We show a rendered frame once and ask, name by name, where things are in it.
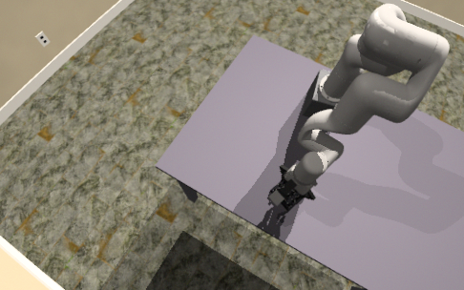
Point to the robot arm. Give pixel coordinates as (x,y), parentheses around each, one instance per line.
(421,52)

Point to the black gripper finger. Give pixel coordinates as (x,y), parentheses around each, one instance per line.
(309,195)
(283,171)

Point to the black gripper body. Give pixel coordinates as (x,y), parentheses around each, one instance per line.
(301,190)

